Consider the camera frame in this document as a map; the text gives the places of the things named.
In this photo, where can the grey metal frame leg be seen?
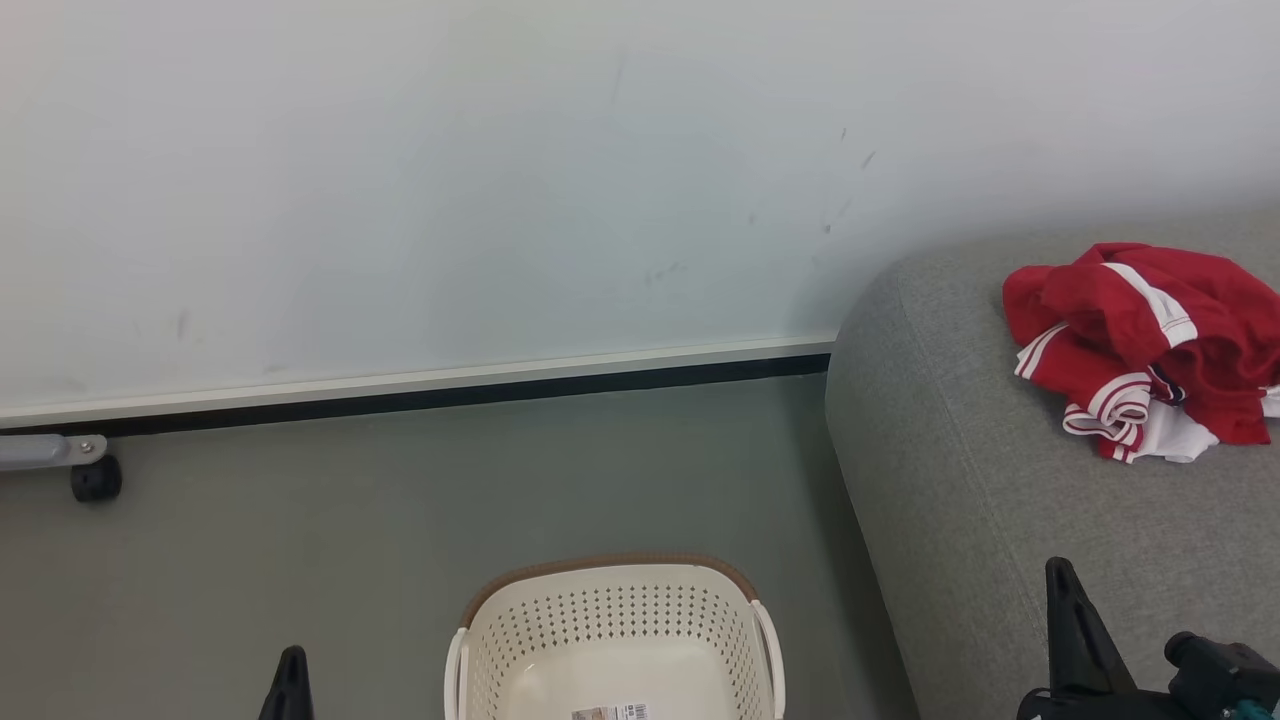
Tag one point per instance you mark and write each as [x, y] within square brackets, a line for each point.
[40, 452]

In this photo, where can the black caster wheel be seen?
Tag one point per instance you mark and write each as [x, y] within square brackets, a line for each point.
[96, 480]

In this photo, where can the cream perforated plastic laundry basket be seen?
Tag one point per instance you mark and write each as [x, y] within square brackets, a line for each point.
[610, 640]

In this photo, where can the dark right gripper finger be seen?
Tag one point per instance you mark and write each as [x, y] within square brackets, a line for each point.
[1080, 640]

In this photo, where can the barcode sticker in basket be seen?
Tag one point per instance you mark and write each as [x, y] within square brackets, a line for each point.
[612, 713]

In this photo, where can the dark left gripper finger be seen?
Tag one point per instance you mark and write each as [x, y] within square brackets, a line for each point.
[288, 690]

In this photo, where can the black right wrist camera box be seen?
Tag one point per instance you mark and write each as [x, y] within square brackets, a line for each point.
[1225, 675]

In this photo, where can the red and white garment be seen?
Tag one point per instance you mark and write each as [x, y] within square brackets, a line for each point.
[1130, 330]

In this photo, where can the white and black wall baseboard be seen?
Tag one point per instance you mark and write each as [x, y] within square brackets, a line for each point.
[420, 390]

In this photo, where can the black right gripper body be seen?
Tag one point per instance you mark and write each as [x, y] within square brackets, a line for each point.
[1090, 708]

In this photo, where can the grey fabric sofa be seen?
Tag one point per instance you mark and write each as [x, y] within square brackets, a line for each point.
[980, 480]

